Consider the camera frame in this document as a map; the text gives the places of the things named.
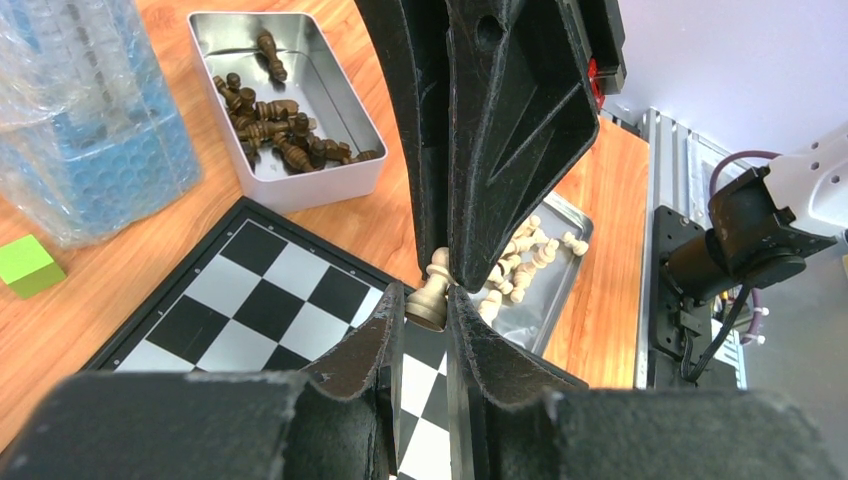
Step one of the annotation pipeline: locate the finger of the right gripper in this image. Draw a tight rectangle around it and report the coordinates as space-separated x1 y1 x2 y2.
356 1 464 269
447 0 626 292

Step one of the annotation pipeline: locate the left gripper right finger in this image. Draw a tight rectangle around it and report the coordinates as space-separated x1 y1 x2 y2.
447 287 840 479

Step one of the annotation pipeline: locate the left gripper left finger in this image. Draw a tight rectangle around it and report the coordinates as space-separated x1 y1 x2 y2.
1 282 405 479

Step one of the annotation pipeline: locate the light chess pawn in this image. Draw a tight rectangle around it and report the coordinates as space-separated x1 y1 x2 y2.
406 247 453 332

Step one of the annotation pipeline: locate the tin lid with light pieces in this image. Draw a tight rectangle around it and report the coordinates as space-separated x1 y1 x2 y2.
490 193 593 355

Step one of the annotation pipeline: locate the tin box with dark pieces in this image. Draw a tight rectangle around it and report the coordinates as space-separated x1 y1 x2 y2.
188 12 387 213

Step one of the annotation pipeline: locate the bubble-wrapped blue metronome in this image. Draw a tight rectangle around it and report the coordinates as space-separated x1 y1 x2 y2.
1 1 202 248

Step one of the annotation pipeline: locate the green cube middle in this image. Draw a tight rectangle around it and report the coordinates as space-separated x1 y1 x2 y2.
1 234 67 299

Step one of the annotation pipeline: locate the aluminium frame rail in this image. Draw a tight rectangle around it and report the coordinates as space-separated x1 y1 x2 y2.
634 108 728 389

